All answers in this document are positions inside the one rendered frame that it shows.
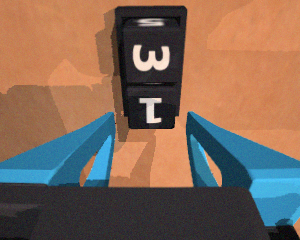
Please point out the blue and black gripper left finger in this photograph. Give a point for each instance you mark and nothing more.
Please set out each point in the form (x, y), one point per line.
(59, 162)

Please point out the black digit cube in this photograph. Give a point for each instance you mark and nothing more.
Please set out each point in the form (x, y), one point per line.
(151, 105)
(151, 50)

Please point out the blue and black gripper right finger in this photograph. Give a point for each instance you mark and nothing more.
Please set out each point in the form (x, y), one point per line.
(273, 178)

